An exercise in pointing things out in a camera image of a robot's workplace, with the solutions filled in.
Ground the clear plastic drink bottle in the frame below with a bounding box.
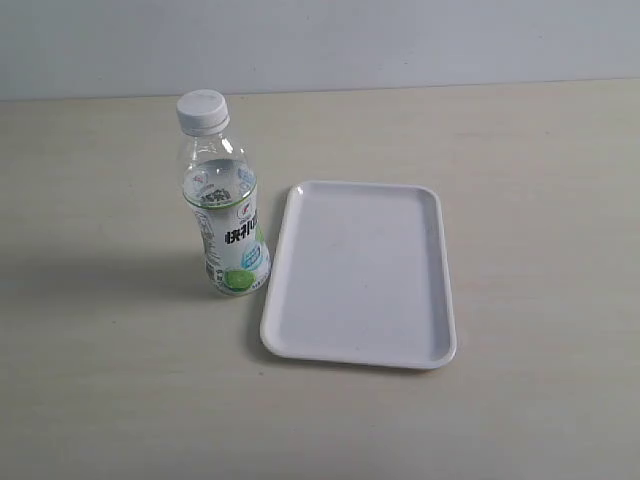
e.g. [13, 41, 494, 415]
[178, 121, 271, 296]

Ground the white bottle cap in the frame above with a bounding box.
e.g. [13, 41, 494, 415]
[176, 89, 230, 137]

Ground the white rectangular plastic tray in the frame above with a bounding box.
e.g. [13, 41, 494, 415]
[260, 180, 457, 370]

